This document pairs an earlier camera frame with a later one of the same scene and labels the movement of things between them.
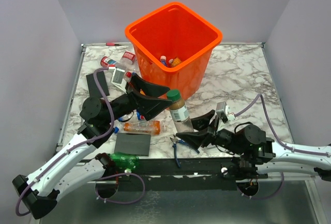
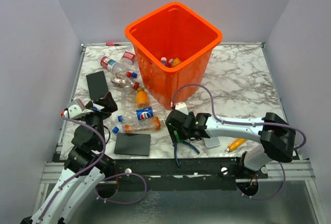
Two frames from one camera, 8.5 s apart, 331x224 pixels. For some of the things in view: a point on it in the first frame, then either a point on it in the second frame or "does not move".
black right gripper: (197, 138) to (180, 135)
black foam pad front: (137, 144) does not move
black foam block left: (94, 90) does not move
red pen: (110, 44) does not move
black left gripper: (147, 106) to (107, 102)
